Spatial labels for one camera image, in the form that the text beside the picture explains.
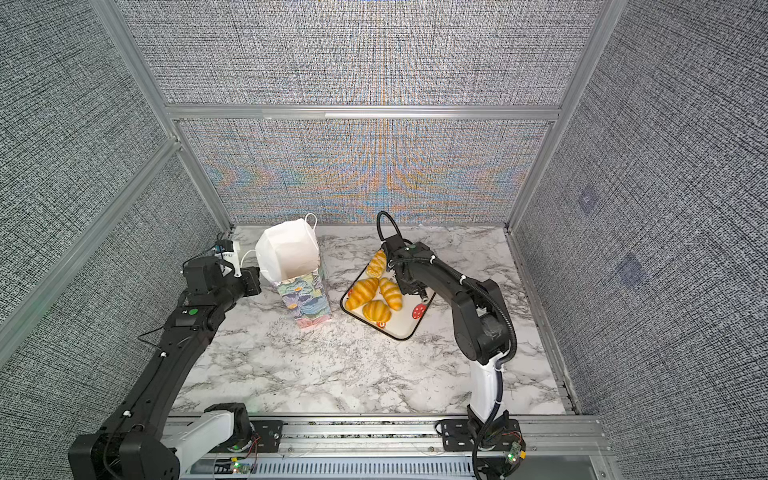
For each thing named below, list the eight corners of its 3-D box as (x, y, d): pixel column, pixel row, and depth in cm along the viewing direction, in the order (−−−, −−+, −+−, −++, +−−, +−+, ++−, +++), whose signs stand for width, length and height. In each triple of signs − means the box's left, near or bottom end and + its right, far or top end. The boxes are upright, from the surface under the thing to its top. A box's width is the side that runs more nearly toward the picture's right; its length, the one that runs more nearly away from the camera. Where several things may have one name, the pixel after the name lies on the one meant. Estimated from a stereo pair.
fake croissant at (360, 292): (342, 306, 98) (341, 300, 95) (363, 277, 105) (362, 271, 102) (360, 316, 96) (360, 310, 93) (380, 286, 103) (380, 279, 100)
